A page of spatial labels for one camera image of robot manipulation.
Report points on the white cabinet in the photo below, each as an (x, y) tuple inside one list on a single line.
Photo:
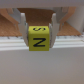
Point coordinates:
[(41, 68)]

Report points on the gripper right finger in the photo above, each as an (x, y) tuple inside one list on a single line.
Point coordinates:
[(54, 28)]

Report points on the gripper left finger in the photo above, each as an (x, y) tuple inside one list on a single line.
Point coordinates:
[(22, 28)]

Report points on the yellow block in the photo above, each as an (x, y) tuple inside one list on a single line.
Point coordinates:
[(39, 40)]

